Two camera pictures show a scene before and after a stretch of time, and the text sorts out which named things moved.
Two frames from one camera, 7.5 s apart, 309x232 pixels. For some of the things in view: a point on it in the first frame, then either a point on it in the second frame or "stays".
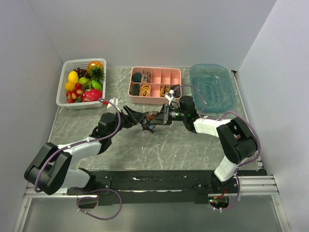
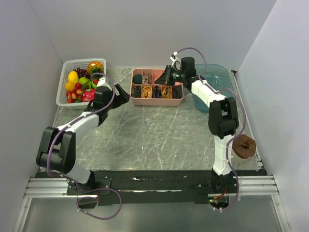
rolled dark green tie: [136, 77] stays
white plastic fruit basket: [82, 82] stays
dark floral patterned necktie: [148, 126] → [157, 92]
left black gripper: [134, 118] → [123, 98]
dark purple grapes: [82, 73] stays
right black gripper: [161, 118] → [164, 78]
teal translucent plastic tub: [215, 81] stays
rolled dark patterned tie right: [177, 92] stays
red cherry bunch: [75, 94] stays
